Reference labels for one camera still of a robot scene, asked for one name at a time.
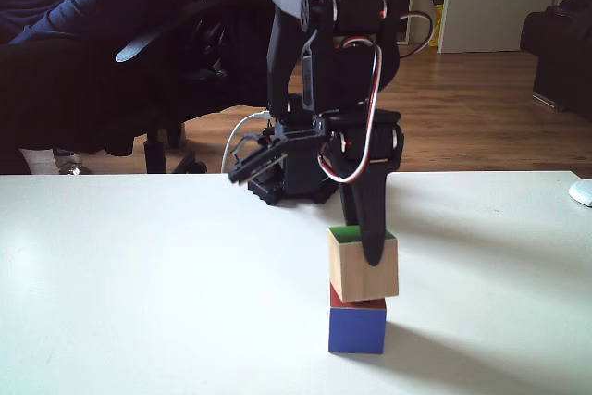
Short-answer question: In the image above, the wooden cube with green face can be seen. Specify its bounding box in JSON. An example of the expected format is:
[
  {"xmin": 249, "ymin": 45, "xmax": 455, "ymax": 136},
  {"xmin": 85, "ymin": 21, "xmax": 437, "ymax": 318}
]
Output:
[{"xmin": 327, "ymin": 224, "xmax": 401, "ymax": 304}]

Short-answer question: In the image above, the red and blue cube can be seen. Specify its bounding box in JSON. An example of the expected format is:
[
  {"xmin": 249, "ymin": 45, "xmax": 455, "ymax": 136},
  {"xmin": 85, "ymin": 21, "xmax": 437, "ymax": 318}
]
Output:
[{"xmin": 327, "ymin": 279, "xmax": 389, "ymax": 356}]

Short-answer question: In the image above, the yellow bag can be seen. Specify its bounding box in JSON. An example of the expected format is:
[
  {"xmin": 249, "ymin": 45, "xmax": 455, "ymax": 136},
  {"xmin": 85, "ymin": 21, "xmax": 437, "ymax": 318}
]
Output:
[{"xmin": 426, "ymin": 0, "xmax": 450, "ymax": 48}]

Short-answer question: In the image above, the dark sofa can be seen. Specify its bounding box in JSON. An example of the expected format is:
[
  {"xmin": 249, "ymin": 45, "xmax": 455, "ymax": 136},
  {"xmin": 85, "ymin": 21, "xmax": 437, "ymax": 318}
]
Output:
[{"xmin": 519, "ymin": 0, "xmax": 592, "ymax": 121}]

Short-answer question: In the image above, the black office chair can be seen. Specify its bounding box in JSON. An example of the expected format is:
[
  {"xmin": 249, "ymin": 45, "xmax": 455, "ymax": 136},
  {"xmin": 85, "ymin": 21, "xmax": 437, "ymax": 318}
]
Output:
[{"xmin": 105, "ymin": 0, "xmax": 297, "ymax": 175}]

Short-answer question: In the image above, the white computer mouse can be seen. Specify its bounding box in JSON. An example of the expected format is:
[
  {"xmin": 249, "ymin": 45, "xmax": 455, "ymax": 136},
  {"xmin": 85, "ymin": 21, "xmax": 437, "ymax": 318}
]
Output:
[{"xmin": 568, "ymin": 179, "xmax": 592, "ymax": 208}]

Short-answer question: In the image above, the person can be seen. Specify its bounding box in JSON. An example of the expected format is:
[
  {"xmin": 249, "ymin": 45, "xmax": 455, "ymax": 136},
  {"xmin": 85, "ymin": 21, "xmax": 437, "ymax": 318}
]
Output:
[{"xmin": 0, "ymin": 0, "xmax": 186, "ymax": 177}]

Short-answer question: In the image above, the red white black servo wire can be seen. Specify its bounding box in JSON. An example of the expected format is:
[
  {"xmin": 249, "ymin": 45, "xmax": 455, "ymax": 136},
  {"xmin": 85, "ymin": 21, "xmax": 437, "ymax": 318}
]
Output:
[{"xmin": 317, "ymin": 42, "xmax": 386, "ymax": 183}]

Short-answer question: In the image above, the small black camera module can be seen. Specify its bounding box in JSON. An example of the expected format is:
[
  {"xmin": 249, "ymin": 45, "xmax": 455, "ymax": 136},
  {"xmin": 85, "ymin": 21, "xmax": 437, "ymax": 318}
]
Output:
[{"xmin": 227, "ymin": 132, "xmax": 289, "ymax": 186}]

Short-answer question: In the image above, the black grey wire loop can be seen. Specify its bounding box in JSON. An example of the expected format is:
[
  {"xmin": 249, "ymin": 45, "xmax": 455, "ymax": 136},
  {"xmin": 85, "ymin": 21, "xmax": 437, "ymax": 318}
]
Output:
[{"xmin": 395, "ymin": 10, "xmax": 435, "ymax": 60}]

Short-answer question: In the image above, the white usb cable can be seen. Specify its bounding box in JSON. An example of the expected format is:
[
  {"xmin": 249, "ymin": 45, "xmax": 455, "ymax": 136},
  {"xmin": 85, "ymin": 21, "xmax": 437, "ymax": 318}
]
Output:
[{"xmin": 221, "ymin": 109, "xmax": 272, "ymax": 175}]

